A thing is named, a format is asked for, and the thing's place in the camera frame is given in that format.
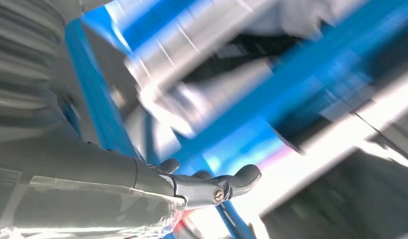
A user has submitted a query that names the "blue metal shelf rack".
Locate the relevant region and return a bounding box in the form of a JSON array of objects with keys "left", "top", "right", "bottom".
[{"left": 64, "top": 0, "right": 408, "bottom": 239}]

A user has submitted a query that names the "white plastic bin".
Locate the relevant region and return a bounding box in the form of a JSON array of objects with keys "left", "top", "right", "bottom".
[{"left": 124, "top": 0, "right": 323, "bottom": 137}]

